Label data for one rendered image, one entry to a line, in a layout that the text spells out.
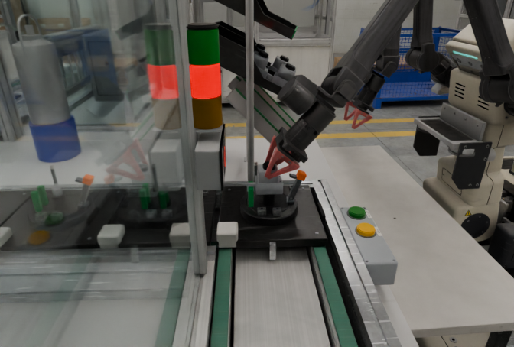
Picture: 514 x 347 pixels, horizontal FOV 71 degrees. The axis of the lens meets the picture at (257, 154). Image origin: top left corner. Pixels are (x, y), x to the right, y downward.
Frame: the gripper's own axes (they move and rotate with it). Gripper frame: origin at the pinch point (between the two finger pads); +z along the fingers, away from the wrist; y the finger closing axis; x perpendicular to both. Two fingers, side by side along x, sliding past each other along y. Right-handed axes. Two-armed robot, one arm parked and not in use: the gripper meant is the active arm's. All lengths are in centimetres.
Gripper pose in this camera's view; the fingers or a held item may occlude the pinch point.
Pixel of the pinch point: (268, 170)
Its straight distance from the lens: 84.4
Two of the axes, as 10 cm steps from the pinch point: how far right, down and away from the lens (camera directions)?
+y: 0.4, 4.1, -9.1
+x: 7.7, 5.7, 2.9
